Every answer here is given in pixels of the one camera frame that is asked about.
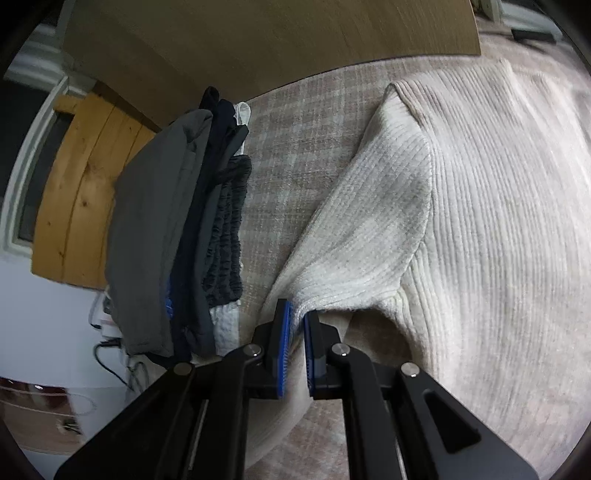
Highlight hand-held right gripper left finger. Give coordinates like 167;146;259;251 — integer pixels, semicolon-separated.
54;299;294;480

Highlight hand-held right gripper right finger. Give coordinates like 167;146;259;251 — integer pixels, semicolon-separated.
302;310;539;480

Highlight cream ribbed knit cardigan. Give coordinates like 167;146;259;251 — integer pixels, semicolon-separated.
245;58;591;476

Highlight pile of folded dark clothes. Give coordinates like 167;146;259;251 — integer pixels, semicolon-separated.
168;87;250;361

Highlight dark grey folded garment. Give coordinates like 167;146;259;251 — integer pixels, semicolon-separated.
182;134;250;354

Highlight black ruched shorts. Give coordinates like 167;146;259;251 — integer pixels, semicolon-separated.
202;154;252;308

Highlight white power strip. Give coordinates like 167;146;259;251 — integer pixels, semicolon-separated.
90;288;123;342

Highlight grey folded sweatshirt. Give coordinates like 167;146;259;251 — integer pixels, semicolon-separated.
105;109;215;358

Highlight pine wood board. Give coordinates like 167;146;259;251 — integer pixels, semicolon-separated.
32;92;158;289

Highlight light oak wooden panel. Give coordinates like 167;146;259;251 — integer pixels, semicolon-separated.
62;0;481;132

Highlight thin black floor cable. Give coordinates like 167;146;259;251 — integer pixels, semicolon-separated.
95;339;139;393

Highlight white door frame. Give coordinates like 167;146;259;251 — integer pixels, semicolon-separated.
0;23;93;252

